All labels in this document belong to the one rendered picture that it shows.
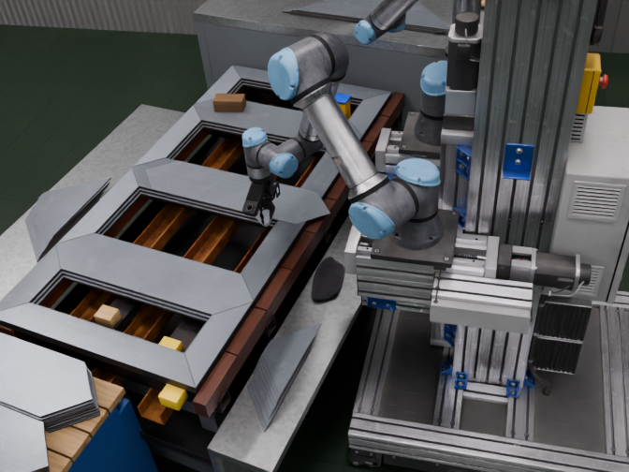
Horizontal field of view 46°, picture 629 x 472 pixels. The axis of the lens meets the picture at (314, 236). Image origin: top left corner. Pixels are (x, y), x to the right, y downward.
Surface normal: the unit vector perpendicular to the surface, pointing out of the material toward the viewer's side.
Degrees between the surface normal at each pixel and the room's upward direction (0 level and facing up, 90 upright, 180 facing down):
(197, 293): 0
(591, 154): 0
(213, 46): 90
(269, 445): 0
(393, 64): 90
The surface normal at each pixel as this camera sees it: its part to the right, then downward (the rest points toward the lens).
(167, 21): -0.24, 0.67
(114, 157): -0.07, -0.74
